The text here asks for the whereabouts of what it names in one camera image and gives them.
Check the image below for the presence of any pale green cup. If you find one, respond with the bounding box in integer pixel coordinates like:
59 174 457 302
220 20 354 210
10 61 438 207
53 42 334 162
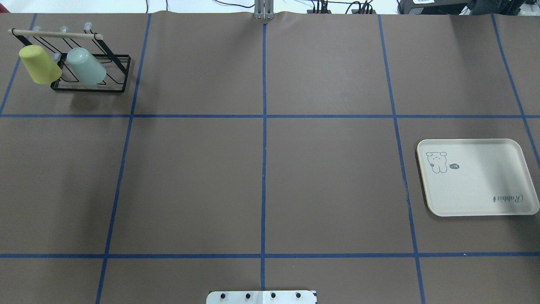
66 47 107 85

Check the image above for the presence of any cream plastic tray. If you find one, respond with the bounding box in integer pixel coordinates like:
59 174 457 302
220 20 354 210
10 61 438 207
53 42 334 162
416 138 539 217

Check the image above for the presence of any yellow cup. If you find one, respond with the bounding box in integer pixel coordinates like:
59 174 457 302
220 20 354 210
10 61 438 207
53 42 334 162
19 45 62 84

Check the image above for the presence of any black mini computer box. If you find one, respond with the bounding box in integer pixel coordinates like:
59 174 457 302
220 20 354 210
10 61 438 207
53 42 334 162
397 0 469 15

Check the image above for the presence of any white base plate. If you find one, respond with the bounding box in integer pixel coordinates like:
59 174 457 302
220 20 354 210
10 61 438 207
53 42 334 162
206 290 318 304

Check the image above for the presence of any black wire cup rack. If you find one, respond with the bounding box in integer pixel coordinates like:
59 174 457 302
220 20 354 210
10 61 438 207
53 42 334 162
8 22 132 94

